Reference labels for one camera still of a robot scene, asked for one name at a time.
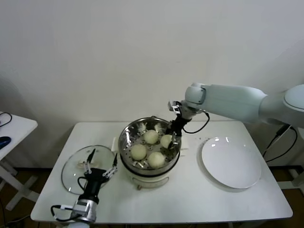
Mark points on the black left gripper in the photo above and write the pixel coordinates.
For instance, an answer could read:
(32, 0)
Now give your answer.
(97, 175)

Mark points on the round glass pot lid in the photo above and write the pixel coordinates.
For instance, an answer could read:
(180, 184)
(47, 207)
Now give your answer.
(76, 166)

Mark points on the perforated steel steamer basket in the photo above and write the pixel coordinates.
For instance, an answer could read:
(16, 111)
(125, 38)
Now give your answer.
(128, 140)

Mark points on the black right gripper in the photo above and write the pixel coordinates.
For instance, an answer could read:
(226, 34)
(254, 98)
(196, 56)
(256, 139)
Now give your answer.
(178, 124)

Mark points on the white side table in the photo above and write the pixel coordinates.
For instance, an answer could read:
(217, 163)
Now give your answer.
(21, 126)

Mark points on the white electric cooking pot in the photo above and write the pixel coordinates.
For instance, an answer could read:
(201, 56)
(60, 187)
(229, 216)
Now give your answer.
(152, 180)

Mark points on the scattered dark crumbs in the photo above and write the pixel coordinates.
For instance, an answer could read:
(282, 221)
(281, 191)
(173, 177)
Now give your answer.
(200, 138)

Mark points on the white steamed baozi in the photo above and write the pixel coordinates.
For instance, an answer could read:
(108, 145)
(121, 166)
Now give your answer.
(139, 152)
(165, 141)
(151, 137)
(156, 159)

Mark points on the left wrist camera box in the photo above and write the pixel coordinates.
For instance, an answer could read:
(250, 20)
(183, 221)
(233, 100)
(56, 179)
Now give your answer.
(63, 207)

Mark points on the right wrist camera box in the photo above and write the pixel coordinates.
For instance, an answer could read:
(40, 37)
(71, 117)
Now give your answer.
(174, 107)

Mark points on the blue computer mouse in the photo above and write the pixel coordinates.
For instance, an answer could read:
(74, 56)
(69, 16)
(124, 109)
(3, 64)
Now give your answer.
(4, 141)

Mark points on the large white plate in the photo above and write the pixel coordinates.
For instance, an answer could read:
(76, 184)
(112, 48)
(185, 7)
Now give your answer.
(225, 164)

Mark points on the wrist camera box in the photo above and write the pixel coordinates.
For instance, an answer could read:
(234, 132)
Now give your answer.
(174, 107)
(63, 207)

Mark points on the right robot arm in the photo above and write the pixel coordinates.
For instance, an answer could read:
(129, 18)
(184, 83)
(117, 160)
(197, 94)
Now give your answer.
(237, 102)

